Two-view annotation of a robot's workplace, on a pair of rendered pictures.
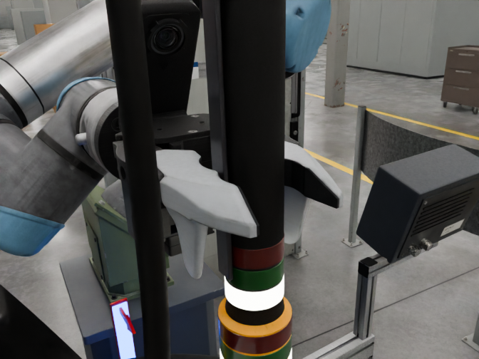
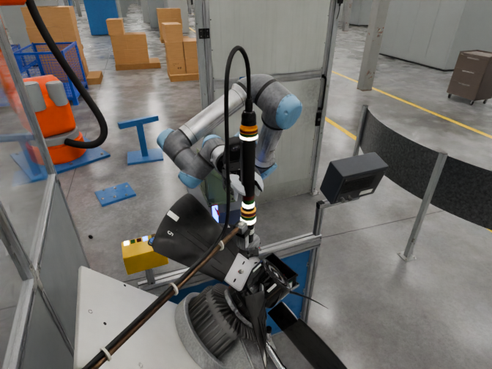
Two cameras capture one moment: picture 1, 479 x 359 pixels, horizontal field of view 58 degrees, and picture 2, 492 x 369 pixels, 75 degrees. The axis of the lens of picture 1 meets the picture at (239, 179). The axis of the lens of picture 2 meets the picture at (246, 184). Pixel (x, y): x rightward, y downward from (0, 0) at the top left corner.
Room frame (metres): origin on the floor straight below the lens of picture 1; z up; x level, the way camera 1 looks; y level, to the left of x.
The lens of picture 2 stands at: (-0.50, -0.11, 1.93)
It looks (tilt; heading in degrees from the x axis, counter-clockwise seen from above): 32 degrees down; 9
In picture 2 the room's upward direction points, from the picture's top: straight up
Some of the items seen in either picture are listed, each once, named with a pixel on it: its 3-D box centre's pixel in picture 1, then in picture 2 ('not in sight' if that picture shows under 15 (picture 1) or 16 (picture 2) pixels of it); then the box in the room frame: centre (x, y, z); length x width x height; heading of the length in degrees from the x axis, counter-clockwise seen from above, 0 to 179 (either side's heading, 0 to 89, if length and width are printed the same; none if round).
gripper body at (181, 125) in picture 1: (166, 167); (233, 173); (0.30, 0.05, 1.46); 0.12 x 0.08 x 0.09; 31
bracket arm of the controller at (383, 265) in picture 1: (400, 253); (338, 200); (0.84, -0.36, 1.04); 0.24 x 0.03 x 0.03; 121
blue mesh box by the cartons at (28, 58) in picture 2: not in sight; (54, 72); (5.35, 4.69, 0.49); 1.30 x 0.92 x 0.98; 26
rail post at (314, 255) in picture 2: not in sight; (307, 295); (0.79, -0.27, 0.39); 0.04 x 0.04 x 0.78; 31
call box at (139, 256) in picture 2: not in sight; (145, 254); (0.36, 0.43, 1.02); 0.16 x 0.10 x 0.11; 121
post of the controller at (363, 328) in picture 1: (365, 299); (318, 218); (0.79, -0.27, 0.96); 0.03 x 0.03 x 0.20; 31
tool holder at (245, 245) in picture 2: not in sight; (246, 231); (0.20, 0.00, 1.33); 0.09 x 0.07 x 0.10; 156
